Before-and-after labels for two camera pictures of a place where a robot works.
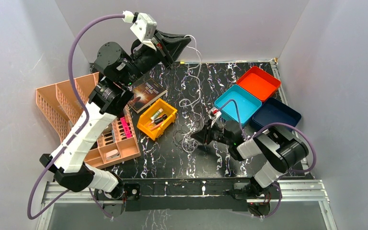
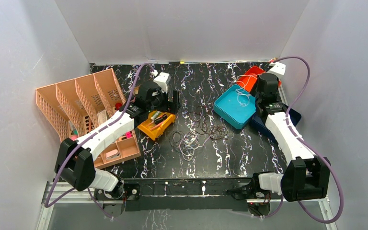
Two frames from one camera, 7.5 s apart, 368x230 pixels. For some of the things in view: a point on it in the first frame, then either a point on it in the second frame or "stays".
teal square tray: x=246 y=103 stays
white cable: x=189 y=133 → x=244 y=93
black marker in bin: x=161 y=119 stays
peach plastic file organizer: x=118 y=143 stays
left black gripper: x=159 y=46 → x=174 y=100
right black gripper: x=207 y=131 → x=258 y=77
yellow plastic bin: x=155 y=120 stays
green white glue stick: x=157 y=114 stays
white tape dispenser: x=112 y=155 stays
